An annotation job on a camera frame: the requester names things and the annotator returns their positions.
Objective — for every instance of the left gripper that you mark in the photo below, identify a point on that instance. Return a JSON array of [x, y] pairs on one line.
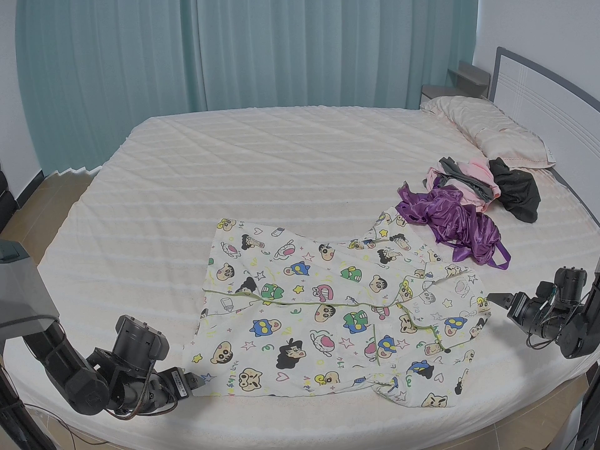
[[180, 385]]

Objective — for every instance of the purple satin garment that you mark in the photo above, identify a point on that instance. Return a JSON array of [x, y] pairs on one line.
[[450, 218]]

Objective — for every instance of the grey bedside table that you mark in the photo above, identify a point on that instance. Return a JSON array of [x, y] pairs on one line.
[[468, 78]]

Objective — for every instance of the pink and grey garment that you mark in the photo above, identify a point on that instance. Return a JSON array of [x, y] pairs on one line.
[[468, 178]]

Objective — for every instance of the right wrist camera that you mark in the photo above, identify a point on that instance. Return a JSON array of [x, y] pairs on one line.
[[546, 292]]

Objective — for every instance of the black garment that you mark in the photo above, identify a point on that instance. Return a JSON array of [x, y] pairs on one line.
[[518, 190]]

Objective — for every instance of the blue-green curtain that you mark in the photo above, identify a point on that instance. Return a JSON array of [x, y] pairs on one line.
[[103, 63], [328, 35]]

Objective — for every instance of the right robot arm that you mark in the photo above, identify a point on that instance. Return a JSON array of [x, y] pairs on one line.
[[574, 326]]

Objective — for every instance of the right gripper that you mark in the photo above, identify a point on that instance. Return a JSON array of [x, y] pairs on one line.
[[527, 314]]

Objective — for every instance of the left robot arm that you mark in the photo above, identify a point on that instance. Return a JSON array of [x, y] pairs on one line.
[[89, 382]]

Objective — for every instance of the pale pink pillow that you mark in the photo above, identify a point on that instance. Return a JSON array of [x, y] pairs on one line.
[[497, 129]]

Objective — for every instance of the white printed pyjama top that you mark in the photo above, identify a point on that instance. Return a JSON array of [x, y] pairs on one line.
[[304, 326]]

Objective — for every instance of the bed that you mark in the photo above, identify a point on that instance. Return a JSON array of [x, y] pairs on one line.
[[281, 157]]

